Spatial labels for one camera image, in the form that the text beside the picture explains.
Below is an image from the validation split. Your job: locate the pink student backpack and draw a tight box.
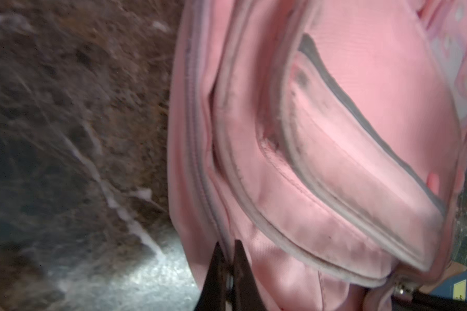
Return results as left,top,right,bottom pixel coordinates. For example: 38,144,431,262
167,1,467,310

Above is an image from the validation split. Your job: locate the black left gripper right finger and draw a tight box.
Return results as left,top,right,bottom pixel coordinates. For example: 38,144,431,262
232,240,267,311

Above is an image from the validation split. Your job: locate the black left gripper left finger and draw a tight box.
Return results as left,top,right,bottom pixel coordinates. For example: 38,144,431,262
194,243,228,311

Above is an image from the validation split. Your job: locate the dark blue notebook right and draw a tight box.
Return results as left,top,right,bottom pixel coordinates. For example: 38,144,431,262
419,261,467,301

